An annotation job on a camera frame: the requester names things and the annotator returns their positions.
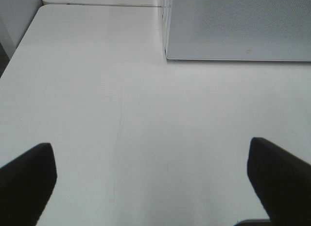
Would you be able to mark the white microwave door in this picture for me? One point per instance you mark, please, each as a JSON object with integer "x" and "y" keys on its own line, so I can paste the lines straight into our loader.
{"x": 240, "y": 24}

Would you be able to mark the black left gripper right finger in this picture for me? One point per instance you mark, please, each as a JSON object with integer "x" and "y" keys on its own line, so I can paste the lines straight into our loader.
{"x": 281, "y": 181}

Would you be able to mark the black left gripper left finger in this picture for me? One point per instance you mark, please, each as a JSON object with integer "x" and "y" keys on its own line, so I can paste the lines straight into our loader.
{"x": 26, "y": 184}

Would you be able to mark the white microwave oven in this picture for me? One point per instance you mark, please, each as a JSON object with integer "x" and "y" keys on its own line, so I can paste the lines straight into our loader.
{"x": 238, "y": 24}

